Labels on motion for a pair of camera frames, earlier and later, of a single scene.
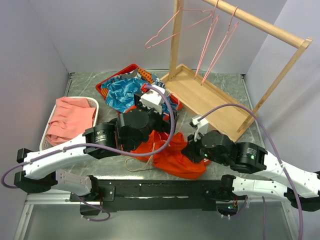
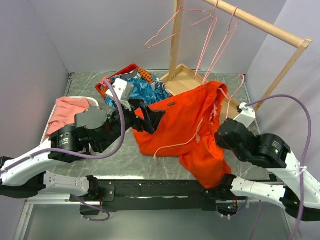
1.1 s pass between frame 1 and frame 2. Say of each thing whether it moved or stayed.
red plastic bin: stayed
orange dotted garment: stayed
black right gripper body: moved
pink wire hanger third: stayed
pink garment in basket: stayed
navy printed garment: stayed
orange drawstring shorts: moved
